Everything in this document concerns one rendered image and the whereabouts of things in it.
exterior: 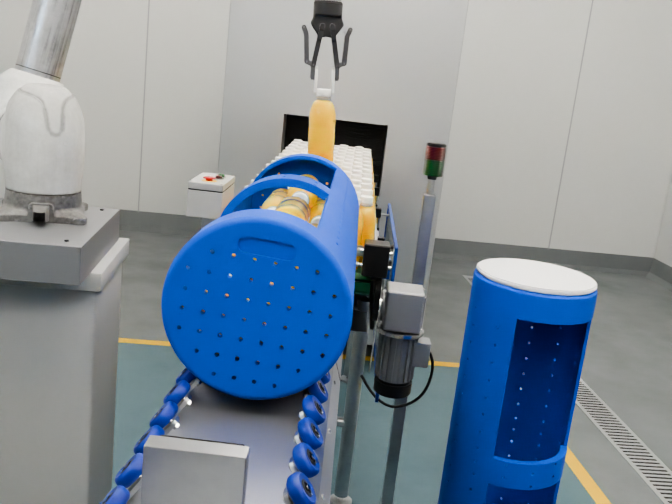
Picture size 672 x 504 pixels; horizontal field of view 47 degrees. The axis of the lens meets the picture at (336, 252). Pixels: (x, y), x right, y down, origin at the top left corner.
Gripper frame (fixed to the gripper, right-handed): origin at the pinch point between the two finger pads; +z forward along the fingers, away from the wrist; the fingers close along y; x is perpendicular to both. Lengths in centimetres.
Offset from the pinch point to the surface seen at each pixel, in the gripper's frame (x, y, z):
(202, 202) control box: 7.2, -32.0, 35.4
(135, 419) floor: 77, -64, 140
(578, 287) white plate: -48, 56, 39
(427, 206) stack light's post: 25, 36, 38
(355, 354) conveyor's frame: 25, 16, 88
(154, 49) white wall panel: 418, -106, 6
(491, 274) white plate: -43, 37, 38
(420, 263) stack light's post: 25, 35, 56
